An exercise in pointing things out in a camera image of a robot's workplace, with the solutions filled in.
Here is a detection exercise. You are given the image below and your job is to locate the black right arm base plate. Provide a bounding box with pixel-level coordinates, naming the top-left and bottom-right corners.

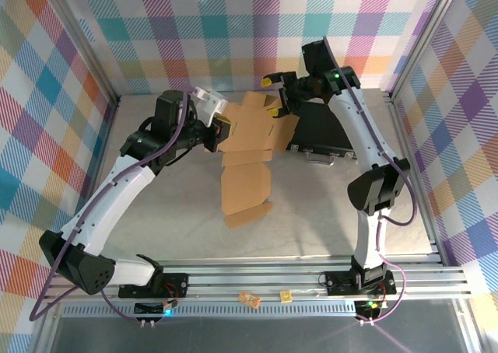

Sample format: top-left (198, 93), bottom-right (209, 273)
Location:
top-left (324, 269), bottom-right (398, 296)

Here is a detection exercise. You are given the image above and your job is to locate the aluminium frame post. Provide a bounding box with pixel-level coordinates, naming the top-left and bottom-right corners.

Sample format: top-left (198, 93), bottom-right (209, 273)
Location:
top-left (384, 0), bottom-right (466, 97)
top-left (40, 0), bottom-right (121, 103)

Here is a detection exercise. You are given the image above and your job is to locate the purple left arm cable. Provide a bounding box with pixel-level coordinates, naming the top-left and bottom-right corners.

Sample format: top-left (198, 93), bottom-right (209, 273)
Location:
top-left (30, 83), bottom-right (195, 325)

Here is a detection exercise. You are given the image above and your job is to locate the slotted metal grille strip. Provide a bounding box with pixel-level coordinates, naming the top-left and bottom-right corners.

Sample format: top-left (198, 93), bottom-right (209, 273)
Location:
top-left (61, 304), bottom-right (359, 318)

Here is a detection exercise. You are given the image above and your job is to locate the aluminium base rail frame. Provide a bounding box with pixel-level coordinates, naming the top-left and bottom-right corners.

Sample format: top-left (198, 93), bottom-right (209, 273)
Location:
top-left (42, 254), bottom-right (472, 304)

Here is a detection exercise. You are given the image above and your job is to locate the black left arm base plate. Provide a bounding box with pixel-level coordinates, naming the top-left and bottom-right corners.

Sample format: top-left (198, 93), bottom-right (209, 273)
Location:
top-left (118, 271), bottom-right (190, 298)

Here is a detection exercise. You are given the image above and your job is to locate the aluminium side rail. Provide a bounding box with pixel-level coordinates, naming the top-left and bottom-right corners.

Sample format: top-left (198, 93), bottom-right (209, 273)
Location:
top-left (38, 95), bottom-right (121, 276)
top-left (387, 94), bottom-right (449, 263)

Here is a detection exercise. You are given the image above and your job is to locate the brown cardboard paper box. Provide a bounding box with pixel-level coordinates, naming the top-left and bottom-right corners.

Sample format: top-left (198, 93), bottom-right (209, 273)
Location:
top-left (216, 90), bottom-right (301, 230)

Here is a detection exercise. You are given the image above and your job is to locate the black controller board with light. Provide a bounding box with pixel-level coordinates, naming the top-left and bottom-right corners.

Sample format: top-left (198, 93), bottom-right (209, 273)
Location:
top-left (133, 298), bottom-right (181, 317)
top-left (356, 299), bottom-right (390, 320)

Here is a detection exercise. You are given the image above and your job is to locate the orange printed tag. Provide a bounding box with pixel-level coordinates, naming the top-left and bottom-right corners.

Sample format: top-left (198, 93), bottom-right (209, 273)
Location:
top-left (237, 290), bottom-right (261, 308)

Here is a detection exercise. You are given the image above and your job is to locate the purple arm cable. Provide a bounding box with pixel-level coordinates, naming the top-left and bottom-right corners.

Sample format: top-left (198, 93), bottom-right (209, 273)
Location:
top-left (322, 37), bottom-right (417, 325)
top-left (30, 83), bottom-right (195, 325)

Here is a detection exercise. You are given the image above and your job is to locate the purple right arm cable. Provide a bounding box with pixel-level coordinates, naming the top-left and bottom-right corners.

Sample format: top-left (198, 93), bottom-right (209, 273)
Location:
top-left (322, 37), bottom-right (417, 325)

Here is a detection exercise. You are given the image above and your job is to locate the black case with metal handle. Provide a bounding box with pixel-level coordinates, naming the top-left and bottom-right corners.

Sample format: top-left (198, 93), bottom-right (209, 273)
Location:
top-left (286, 102), bottom-right (358, 166)

